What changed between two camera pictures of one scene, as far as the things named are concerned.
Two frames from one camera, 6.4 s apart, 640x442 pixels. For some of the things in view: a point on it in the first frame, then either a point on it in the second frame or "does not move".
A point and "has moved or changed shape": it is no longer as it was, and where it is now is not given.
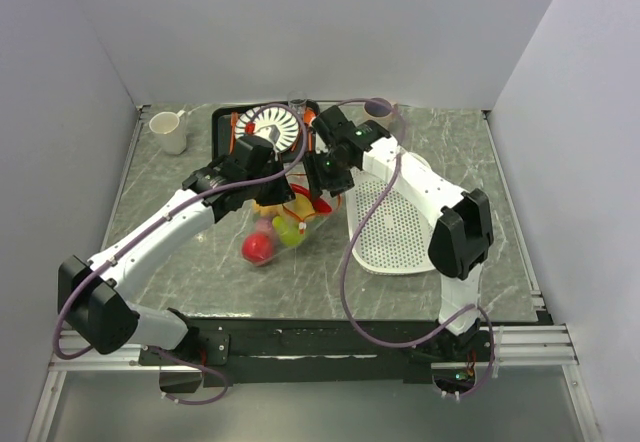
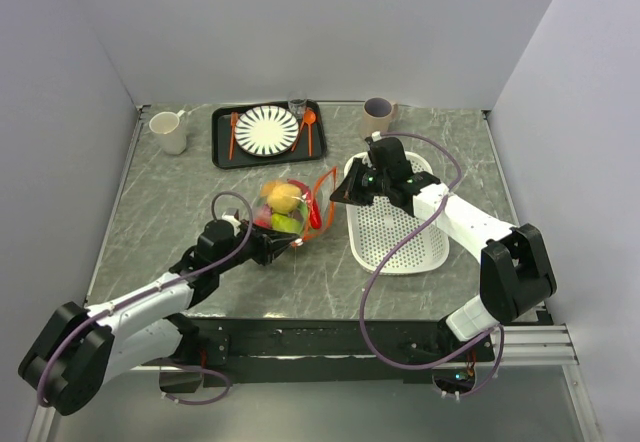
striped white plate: [274, 123] does not move
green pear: [288, 234] has moved or changed shape
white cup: [170, 131] does not move
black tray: [224, 142] does not move
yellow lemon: [301, 206] has moved or changed shape
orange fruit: [267, 209] has moved or changed shape
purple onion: [263, 225] does not move
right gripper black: [313, 161] → [350, 191]
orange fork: [234, 124] does not move
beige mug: [377, 110] does not move
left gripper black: [283, 192] → [269, 243]
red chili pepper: [321, 204] has moved or changed shape
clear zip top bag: [275, 228] has moved or changed shape
